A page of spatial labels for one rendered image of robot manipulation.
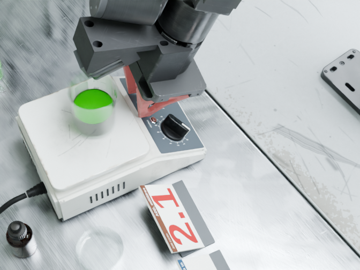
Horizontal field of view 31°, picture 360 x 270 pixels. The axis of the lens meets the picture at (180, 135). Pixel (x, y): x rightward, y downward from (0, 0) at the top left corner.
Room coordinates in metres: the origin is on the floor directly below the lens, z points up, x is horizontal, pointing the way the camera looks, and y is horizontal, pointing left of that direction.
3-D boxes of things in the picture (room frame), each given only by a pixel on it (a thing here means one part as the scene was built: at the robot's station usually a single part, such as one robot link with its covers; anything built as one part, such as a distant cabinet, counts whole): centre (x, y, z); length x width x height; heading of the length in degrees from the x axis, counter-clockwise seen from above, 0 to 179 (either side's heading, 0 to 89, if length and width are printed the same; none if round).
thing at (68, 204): (0.36, 0.09, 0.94); 0.22 x 0.13 x 0.08; 125
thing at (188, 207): (0.28, -0.01, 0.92); 0.09 x 0.06 x 0.04; 34
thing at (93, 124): (0.36, 0.10, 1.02); 0.06 x 0.05 x 0.08; 72
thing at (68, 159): (0.35, 0.11, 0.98); 0.12 x 0.12 x 0.01; 35
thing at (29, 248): (0.23, 0.16, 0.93); 0.03 x 0.03 x 0.07
